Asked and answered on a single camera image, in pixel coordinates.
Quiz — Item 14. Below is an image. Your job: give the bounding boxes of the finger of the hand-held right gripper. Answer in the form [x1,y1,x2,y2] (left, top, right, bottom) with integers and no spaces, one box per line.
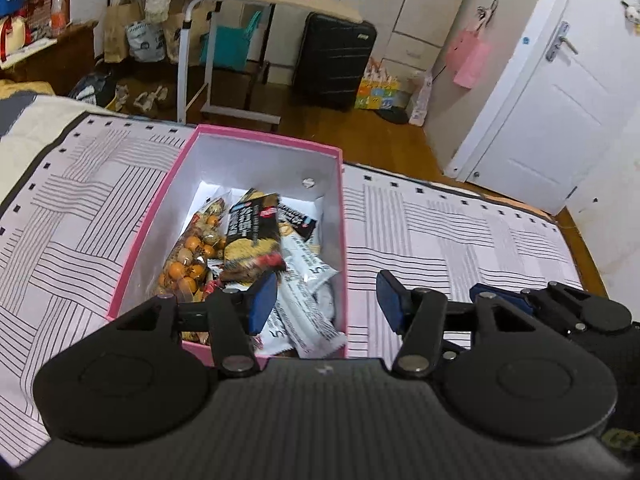
[469,281,584,329]

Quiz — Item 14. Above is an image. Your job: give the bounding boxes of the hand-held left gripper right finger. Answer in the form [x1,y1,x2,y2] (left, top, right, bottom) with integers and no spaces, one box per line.
[375,268,537,379]

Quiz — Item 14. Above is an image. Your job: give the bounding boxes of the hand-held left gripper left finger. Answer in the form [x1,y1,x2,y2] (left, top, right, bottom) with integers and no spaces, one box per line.
[116,271,279,378]

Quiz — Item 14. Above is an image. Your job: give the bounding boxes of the black cookie packet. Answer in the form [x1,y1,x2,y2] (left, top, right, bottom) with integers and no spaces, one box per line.
[220,188,288,283]

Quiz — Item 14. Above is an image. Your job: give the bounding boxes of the clear bag of speckled candies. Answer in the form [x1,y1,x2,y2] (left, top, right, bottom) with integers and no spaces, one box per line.
[156,198,233,306]

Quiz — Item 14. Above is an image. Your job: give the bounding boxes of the black yellow snack packet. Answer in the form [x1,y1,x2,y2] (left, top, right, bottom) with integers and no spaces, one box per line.
[276,201,321,243]

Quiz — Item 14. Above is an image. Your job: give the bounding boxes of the pink cardboard box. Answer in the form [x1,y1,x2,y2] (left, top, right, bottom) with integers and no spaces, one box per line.
[105,124,349,367]

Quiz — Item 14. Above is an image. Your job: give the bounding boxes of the white door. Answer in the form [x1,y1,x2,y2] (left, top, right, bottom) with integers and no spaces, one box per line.
[450,0,640,216]

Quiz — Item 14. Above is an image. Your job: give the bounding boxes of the black slipper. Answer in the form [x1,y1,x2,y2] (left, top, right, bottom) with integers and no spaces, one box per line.
[375,107,411,125]

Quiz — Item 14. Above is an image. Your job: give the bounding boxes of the white pink bag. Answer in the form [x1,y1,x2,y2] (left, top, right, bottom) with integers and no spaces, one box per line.
[409,70,434,127]

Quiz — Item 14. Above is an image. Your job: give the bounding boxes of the colourful gift bag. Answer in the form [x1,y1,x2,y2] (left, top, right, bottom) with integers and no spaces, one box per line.
[355,60,401,111]

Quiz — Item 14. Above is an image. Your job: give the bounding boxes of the beige sandals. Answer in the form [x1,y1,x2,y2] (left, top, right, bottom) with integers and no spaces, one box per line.
[132,85,169,113]

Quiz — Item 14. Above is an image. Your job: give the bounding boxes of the pink paper bag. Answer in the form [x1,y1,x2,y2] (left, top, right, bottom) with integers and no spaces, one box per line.
[446,27,492,90]

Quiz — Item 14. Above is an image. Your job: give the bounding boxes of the black suitcase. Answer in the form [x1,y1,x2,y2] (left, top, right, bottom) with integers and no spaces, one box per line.
[292,12,377,111]

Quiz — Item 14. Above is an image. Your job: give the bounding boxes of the teal tote bag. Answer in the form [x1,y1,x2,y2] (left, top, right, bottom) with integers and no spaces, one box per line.
[200,10,263,73]

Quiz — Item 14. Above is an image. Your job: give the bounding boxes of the brown paper bag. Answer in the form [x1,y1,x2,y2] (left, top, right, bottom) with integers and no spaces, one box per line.
[102,2,146,63]
[162,10,211,66]

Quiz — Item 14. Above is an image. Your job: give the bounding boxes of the hanging key charm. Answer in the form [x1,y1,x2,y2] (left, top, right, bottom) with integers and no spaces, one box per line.
[475,0,500,31]

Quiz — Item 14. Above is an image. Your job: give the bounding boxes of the white printed plastic bag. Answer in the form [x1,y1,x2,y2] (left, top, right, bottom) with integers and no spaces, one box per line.
[125,20,166,63]

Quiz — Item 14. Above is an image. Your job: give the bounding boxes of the cream grey blanket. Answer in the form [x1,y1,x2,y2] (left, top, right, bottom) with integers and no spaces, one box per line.
[0,92,88,161]

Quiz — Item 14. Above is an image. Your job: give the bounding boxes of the cream wardrobe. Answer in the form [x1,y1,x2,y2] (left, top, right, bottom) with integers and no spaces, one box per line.
[270,0,481,106]

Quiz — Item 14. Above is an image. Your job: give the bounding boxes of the wooden nightstand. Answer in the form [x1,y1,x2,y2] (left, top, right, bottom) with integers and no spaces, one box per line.
[0,20,101,96]

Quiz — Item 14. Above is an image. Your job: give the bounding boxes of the yellow bed sheet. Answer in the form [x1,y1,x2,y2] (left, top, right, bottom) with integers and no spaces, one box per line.
[0,79,56,98]

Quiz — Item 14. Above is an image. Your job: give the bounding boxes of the white papers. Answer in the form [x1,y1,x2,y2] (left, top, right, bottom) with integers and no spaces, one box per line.
[0,37,58,68]

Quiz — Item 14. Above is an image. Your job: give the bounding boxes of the cream bag with red ribbon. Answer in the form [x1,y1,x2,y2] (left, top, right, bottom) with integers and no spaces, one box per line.
[0,15,26,63]

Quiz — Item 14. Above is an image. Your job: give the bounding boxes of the metal door handle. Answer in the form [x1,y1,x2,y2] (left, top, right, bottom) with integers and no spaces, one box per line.
[545,21,579,62]

